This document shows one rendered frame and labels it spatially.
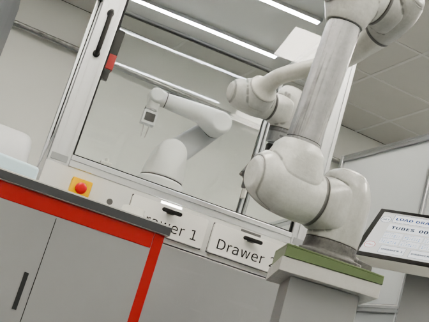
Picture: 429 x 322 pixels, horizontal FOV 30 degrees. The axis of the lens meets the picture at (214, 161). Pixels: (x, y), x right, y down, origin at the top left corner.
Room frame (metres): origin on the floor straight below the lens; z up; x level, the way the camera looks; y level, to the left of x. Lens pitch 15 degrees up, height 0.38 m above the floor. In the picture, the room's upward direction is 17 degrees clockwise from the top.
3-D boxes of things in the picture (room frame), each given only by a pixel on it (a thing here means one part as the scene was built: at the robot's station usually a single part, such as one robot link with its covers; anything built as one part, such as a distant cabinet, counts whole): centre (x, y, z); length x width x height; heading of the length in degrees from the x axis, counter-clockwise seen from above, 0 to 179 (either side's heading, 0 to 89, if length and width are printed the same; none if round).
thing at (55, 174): (3.29, 0.17, 0.87); 1.02 x 0.95 x 0.14; 103
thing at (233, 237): (2.89, -0.21, 0.87); 0.29 x 0.02 x 0.11; 103
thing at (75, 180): (2.72, 0.42, 0.88); 0.07 x 0.05 x 0.07; 103
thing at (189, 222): (2.81, 0.10, 0.87); 0.29 x 0.02 x 0.11; 103
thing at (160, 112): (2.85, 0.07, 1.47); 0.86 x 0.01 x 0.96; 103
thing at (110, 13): (2.70, 0.51, 1.45); 0.05 x 0.03 x 0.19; 13
